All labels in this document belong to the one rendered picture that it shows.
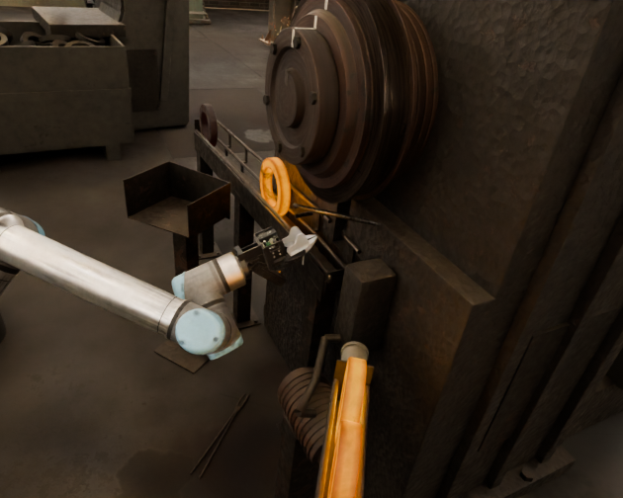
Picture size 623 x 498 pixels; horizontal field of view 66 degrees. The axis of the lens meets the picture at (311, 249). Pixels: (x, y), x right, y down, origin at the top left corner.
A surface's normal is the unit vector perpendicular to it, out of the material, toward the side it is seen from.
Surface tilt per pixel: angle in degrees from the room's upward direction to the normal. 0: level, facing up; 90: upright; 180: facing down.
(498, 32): 90
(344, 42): 45
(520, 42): 90
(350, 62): 56
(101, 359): 0
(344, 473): 32
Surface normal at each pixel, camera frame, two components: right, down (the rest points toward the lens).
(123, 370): 0.10, -0.83
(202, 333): 0.07, -0.13
